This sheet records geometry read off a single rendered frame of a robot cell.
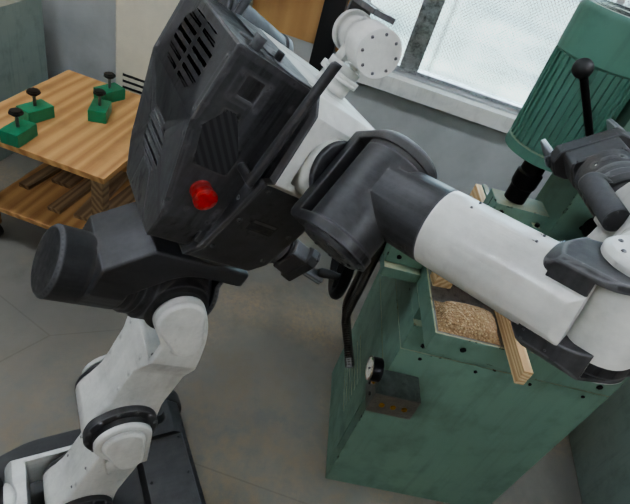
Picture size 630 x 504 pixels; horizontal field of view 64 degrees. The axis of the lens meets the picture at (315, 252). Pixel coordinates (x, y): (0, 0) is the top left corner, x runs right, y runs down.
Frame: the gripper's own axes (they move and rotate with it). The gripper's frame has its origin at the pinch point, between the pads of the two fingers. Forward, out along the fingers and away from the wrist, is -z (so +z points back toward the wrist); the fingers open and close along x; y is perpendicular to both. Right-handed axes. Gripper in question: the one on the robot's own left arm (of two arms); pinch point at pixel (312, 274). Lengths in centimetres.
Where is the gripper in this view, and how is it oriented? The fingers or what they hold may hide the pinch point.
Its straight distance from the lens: 126.1
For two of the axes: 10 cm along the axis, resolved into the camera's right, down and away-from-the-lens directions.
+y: 2.1, -7.2, 6.7
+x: 6.7, -3.9, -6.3
